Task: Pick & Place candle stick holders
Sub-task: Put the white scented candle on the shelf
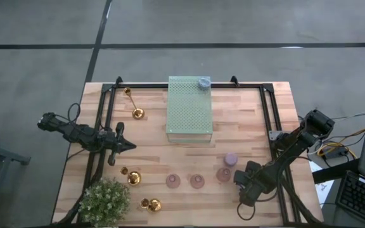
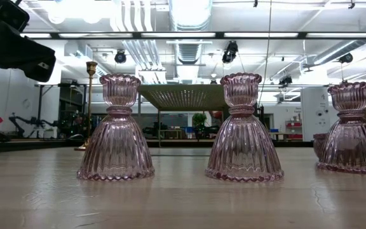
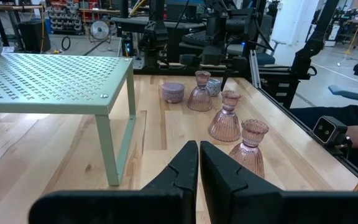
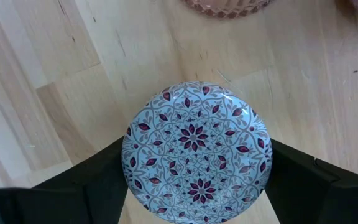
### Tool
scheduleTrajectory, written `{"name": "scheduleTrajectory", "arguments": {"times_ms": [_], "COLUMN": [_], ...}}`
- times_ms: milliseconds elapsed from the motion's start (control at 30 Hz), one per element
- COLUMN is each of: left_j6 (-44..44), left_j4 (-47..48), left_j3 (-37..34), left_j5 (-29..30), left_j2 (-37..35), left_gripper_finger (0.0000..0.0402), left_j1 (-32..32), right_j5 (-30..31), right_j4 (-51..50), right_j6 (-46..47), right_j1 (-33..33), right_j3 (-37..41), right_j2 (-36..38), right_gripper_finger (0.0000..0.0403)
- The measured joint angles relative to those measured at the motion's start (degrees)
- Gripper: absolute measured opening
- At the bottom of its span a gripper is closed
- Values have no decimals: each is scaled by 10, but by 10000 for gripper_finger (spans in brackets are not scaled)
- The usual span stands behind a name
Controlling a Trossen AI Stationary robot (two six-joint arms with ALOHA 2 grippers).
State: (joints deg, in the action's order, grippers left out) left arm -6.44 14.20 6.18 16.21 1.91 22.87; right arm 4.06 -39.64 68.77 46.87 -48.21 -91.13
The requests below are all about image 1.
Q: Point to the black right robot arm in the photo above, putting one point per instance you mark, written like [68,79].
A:
[296,139]

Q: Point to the blue-grey patterned candle tin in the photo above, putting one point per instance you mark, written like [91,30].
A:
[204,83]

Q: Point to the purple patterned candle tin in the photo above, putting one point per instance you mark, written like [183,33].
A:
[230,159]

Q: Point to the black keyboard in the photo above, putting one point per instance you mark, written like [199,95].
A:
[360,196]

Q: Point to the potted green white-flowered plant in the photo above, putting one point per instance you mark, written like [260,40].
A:
[105,202]

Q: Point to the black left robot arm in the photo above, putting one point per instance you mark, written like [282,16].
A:
[74,133]

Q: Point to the white paper sheet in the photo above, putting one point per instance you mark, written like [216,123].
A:
[323,190]

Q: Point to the black metal table frame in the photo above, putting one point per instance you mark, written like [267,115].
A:
[141,85]

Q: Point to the tall gold candlestick holder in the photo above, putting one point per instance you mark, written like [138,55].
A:
[138,113]

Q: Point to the short gold candlestick holder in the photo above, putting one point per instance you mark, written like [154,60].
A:
[154,205]

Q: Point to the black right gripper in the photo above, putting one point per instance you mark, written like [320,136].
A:
[255,185]

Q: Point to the pink ribbed glass candle holder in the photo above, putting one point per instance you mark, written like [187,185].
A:
[223,174]
[172,181]
[197,181]

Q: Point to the green perforated box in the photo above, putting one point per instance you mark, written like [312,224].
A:
[187,109]

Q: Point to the black desk bar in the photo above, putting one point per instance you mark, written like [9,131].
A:
[334,172]

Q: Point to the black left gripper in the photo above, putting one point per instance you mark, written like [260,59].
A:
[109,141]

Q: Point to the medium gold candlestick holder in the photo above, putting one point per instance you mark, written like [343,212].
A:
[134,178]

